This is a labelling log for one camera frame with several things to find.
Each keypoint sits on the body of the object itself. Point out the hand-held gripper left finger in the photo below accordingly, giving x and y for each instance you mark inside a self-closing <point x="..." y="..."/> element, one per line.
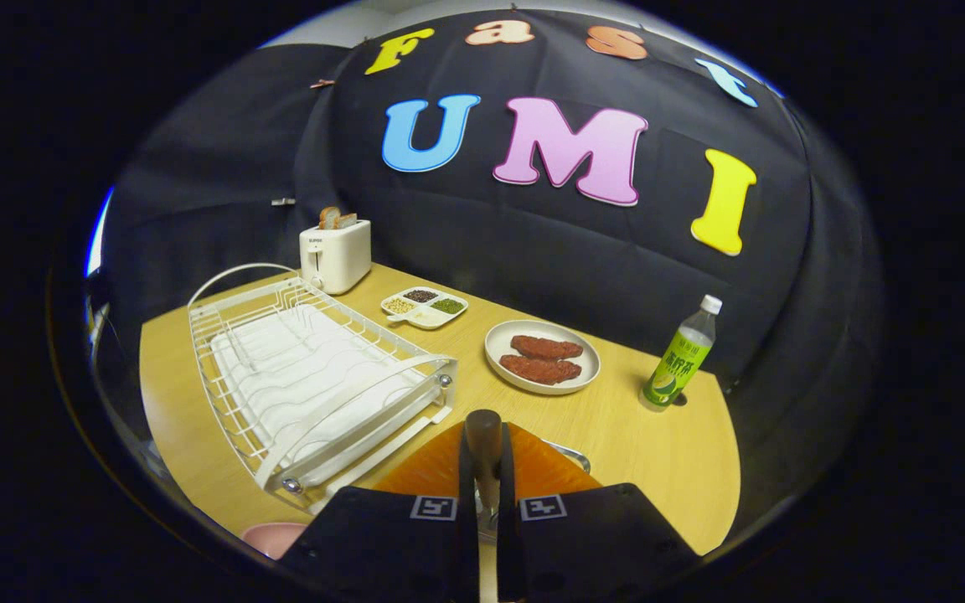
<point x="415" y="544"/>

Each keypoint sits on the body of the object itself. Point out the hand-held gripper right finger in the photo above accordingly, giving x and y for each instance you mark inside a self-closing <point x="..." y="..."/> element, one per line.
<point x="583" y="544"/>

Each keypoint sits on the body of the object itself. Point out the pink plate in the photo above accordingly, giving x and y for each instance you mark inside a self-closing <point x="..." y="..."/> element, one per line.
<point x="273" y="538"/>

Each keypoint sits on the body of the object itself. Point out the white round plate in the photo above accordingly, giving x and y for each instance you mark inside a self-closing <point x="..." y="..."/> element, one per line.
<point x="587" y="364"/>

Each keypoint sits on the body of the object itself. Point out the red meat piece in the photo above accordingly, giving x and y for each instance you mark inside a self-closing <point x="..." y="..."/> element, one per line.
<point x="539" y="369"/>
<point x="545" y="347"/>

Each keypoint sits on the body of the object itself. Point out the green drink bottle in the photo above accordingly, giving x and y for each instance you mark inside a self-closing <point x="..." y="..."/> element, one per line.
<point x="679" y="360"/>

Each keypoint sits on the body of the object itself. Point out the white divided tray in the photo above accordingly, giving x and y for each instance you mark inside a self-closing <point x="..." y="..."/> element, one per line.
<point x="425" y="306"/>

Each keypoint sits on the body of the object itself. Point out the yellow soybeans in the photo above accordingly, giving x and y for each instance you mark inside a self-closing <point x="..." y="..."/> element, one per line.
<point x="399" y="306"/>

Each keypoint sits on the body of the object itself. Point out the green mung beans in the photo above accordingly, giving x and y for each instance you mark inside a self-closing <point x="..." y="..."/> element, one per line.
<point x="448" y="306"/>

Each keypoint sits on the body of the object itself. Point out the dark brown beans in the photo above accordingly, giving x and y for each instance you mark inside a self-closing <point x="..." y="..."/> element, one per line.
<point x="420" y="296"/>

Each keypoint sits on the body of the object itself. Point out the white toaster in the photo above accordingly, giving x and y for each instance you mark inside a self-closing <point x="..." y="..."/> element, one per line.
<point x="336" y="255"/>

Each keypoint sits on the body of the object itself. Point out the black backdrop cloth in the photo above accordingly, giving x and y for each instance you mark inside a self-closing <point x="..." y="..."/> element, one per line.
<point x="533" y="243"/>

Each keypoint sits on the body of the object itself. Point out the toasted bread slice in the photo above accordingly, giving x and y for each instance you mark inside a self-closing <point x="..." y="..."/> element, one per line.
<point x="329" y="218"/>
<point x="347" y="220"/>

